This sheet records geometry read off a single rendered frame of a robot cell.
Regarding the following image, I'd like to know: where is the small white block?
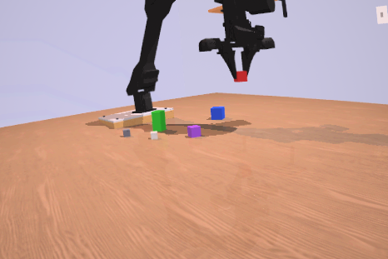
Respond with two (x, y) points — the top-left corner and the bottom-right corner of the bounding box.
(151, 132), (158, 140)

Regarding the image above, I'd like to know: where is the purple cube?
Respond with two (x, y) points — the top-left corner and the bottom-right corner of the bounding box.
(187, 125), (201, 138)

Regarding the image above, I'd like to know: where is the red block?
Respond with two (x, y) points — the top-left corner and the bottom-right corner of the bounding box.
(234, 71), (247, 82)

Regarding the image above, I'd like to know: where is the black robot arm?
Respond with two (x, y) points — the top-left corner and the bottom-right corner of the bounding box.
(126, 0), (276, 113)

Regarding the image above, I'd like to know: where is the blue block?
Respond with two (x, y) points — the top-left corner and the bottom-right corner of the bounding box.
(211, 107), (225, 120)

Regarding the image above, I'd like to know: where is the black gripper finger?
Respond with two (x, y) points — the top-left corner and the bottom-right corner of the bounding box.
(216, 50), (236, 79)
(241, 49), (260, 75)

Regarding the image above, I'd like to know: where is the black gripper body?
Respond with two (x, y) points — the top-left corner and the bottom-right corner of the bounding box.
(199, 15), (275, 52)

